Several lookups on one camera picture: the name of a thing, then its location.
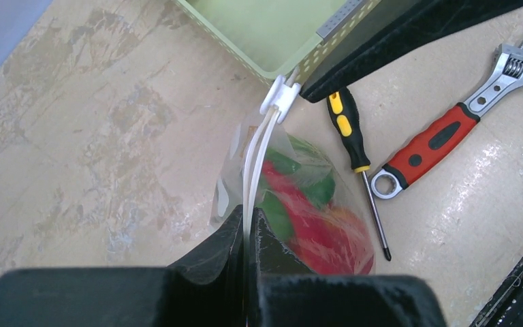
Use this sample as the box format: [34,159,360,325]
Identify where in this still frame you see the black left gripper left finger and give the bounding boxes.
[0,206,244,326]

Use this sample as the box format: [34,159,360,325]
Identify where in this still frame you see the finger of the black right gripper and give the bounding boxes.
[300,0,523,103]

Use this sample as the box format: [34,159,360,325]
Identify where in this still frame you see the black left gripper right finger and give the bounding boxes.
[247,209,447,326]

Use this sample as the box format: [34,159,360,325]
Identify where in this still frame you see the red chili pepper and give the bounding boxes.
[262,167,375,275]

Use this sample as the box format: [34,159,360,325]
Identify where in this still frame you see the clear dotted zip top bag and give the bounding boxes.
[210,76,375,275]

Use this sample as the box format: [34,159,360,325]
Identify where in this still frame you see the green bell pepper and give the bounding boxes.
[257,134,336,242]

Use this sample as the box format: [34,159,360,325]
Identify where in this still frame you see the yellow black screwdriver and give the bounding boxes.
[326,87,392,262]

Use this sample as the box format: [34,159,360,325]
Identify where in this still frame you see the light green plastic basket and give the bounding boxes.
[177,0,379,84]

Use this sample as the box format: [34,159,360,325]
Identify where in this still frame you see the red handled adjustable wrench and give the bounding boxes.
[370,42,523,200]

